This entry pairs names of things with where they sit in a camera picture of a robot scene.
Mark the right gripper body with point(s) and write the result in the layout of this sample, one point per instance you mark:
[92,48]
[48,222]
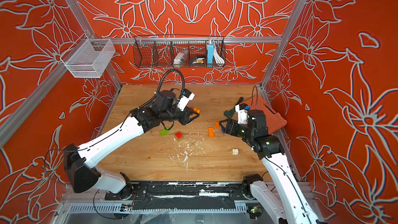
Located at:
[240,130]

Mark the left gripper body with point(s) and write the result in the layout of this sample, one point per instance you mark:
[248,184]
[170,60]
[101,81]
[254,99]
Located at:
[183,116]

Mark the red lego brick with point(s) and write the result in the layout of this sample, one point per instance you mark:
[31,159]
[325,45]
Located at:
[179,135]

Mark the long green lego plate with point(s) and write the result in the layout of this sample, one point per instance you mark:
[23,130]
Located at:
[164,132]

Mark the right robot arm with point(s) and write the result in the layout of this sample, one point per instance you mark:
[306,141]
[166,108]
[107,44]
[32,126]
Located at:
[291,206]

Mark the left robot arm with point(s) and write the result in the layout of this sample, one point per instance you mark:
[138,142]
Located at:
[80,162]

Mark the long orange lego plate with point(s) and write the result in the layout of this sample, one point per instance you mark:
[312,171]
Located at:
[211,132]

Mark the white lego brick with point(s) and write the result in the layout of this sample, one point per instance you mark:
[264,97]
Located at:
[235,151]

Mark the dark green clamp tool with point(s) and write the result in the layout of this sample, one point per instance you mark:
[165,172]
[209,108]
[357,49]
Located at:
[231,112]

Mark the red plastic tool case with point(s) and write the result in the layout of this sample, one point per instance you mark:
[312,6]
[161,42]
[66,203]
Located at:
[274,120]

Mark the plastic bag in basket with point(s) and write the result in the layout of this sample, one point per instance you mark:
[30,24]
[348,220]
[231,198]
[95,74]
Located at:
[180,59]

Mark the black small box in basket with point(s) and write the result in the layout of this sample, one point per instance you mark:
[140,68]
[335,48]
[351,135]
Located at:
[198,60]

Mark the clear plastic bin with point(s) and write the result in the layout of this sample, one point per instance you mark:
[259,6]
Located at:
[89,58]

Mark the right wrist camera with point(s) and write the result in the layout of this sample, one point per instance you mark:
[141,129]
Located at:
[242,112]

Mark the black wire basket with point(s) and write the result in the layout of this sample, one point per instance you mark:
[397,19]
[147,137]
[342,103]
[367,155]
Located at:
[160,51]

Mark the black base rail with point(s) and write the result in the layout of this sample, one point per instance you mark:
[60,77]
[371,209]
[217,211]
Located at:
[188,195]

